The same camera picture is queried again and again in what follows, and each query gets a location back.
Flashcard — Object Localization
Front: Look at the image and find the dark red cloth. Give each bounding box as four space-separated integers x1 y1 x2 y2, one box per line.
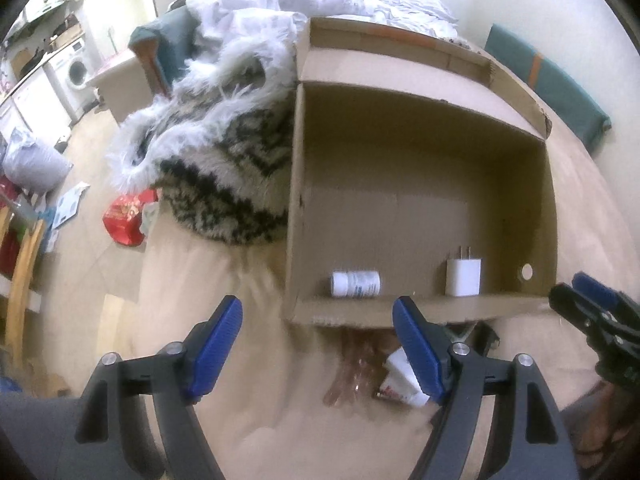
0 176 24 277

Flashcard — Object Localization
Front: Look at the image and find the beige bedside table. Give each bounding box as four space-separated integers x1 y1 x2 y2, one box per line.
86 50 154 124

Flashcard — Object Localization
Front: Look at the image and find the white plug charger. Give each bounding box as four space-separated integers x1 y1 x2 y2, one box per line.
445 245 484 298

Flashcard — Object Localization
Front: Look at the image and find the wooden chair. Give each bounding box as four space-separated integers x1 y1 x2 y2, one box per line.
0 204 49 377

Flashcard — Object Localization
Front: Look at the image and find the person's right hand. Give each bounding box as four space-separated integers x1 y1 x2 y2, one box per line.
572 382 640 468

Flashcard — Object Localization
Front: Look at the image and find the red gift bag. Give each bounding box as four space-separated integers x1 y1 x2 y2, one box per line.
102 188 160 247

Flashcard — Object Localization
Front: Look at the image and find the shaggy black white blanket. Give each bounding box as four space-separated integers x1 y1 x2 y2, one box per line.
106 35 302 247

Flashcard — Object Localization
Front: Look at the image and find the teal cushion brown edge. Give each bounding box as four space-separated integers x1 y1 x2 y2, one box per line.
128 4 202 99

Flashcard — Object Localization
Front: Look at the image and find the white cabinet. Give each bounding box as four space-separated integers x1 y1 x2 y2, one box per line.
0 66 72 137

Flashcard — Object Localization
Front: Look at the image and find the beige bed sheet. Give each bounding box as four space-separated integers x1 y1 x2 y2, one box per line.
122 115 640 480

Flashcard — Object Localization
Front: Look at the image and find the white duvet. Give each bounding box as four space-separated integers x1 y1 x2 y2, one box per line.
186 0 461 63

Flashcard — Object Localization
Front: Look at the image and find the teal cushion orange stripe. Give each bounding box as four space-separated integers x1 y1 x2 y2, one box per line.
483 23 612 155

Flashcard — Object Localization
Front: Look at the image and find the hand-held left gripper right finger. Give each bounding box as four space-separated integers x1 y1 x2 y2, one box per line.
392 296 581 480

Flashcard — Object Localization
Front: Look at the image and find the grey plastic bag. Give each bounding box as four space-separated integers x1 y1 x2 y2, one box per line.
2 127 74 196

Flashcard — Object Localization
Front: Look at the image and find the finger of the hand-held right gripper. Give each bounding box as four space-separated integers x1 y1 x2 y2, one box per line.
572 272 622 312
548 283 610 335

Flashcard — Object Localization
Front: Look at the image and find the paper leaflet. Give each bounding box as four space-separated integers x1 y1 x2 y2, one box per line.
49 183 91 231

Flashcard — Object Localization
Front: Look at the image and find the pink transparent bottle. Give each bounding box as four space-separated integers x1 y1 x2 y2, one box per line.
322 327 397 408

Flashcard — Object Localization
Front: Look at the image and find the white tube red print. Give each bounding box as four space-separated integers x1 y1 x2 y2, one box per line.
375 347 432 408

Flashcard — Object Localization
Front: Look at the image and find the white bottle blue label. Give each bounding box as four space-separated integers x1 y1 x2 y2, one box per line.
330 270 382 299

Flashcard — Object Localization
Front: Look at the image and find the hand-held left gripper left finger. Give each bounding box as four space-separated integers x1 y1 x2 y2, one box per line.
60 295 244 480

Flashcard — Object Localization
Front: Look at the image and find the cardboard box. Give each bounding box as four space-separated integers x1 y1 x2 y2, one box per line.
280 16 558 329

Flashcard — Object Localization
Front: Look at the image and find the white washing machine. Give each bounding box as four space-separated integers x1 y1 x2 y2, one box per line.
43 37 97 117

